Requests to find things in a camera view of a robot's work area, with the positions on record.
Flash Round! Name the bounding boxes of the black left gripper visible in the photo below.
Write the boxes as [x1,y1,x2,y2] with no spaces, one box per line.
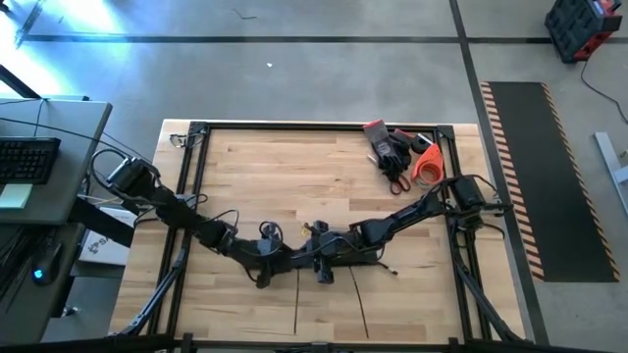
[242,234,304,290]

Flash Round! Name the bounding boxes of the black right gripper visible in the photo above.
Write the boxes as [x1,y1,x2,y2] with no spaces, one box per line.
[302,220,362,286]

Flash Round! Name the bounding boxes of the black work glove red cuff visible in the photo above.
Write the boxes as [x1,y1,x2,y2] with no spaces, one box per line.
[362,119,401,176]
[390,127,414,171]

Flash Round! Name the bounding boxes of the black tape roll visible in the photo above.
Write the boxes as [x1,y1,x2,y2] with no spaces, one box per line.
[409,132,434,155]

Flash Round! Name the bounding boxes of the orange tape dispenser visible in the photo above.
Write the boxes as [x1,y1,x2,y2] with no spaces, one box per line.
[410,142,445,186]

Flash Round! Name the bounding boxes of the white cardboard box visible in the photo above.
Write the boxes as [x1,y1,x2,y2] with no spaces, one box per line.
[78,205,133,269]

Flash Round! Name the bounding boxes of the black desk support bar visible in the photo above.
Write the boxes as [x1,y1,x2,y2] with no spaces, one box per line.
[68,195,136,249]

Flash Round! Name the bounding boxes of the black hazard-striped floor mat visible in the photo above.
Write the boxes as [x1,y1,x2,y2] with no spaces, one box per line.
[479,80,621,284]

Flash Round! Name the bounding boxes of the black computer mouse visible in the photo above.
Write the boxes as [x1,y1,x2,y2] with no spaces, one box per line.
[29,242,63,288]

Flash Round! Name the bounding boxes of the light gray desk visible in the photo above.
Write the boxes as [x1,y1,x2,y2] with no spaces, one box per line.
[0,97,113,227]

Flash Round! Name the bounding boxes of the dark gray desk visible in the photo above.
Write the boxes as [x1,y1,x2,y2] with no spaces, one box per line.
[0,223,87,344]

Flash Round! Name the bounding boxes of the pale green note pad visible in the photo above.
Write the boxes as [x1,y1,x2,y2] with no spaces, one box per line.
[0,182,34,211]

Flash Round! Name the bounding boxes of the black keyboard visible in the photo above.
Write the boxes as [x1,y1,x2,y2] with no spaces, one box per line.
[0,136,62,186]

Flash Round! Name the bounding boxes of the black diagonal pole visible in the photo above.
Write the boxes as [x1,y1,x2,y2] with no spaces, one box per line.
[0,63,41,100]

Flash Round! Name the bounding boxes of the black and red tool case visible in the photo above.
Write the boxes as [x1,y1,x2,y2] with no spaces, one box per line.
[543,0,624,64]

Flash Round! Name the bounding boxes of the red handled scissors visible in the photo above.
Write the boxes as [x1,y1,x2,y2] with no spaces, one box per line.
[389,166,413,196]

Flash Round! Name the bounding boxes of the black aluminium table frame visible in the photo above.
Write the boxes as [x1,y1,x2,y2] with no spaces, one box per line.
[110,120,529,353]

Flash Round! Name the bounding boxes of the long black desk cable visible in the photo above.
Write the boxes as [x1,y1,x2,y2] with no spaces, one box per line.
[0,116,148,166]

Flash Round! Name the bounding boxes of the gray metal floor rail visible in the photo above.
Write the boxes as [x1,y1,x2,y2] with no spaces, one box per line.
[593,130,628,217]

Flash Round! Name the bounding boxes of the thin black floor cable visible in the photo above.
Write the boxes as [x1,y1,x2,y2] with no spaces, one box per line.
[580,58,628,126]

